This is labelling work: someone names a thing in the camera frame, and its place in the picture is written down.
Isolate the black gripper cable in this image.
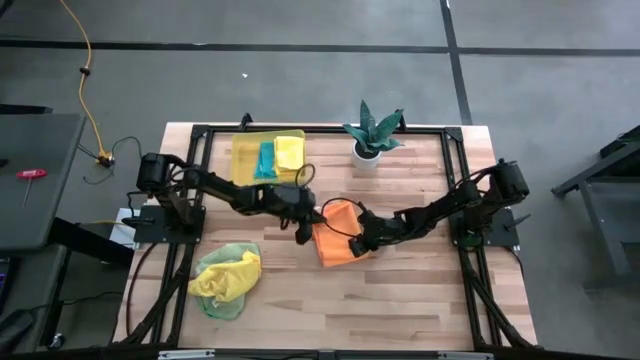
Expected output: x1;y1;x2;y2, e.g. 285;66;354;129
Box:
319;197;365;239
293;162;318;189

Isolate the silver aluminium bracket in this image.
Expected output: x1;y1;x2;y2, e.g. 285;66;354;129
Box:
438;351;495;360
158;349;216;360

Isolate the white round plant pot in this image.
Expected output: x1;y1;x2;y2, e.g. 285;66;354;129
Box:
351;139;383;170

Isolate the orange microfiber towel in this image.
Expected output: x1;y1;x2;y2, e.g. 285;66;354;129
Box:
311;200;372;269

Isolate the red-handled hex key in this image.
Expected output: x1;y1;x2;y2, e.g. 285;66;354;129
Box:
15;168;49;209

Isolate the light green microfiber towel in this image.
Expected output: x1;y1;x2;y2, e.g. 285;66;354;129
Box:
193;242;262;321

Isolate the teal microfiber towel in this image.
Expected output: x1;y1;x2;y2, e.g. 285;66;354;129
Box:
253;141;278;180

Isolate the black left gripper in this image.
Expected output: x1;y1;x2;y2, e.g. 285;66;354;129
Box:
271;183;326;247

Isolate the dark grey metal stand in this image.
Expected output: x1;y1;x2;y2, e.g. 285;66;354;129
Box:
551;124;640;291

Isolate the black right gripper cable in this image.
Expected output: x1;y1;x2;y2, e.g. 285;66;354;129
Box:
319;197;365;239

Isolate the yellow microfiber towel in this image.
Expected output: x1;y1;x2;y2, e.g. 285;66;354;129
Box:
187;250;263;304
273;135;307;172

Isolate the thick black floor cable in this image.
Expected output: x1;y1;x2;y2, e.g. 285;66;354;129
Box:
124;242;159;336

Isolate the yellow translucent plastic bin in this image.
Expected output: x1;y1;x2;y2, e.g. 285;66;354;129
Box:
229;129;307;188

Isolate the yellow extension cable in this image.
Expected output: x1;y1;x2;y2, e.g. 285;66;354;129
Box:
58;0;115;167

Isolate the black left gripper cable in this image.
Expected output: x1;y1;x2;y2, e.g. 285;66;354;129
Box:
293;162;318;189

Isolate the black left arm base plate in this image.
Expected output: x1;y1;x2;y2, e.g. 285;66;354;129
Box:
133;203;207;245

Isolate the black aluminium table frame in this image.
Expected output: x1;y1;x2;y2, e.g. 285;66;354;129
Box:
112;113;539;351

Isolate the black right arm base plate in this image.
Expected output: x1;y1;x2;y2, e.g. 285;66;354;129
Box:
447;207;521;248

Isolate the white paper sheet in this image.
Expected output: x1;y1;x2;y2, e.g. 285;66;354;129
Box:
108;207;142;250

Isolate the grey side desk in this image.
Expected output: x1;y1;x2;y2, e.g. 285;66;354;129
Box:
0;112;87;252

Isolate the artificial green snake plant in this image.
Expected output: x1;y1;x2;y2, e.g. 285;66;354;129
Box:
342;99;405;154

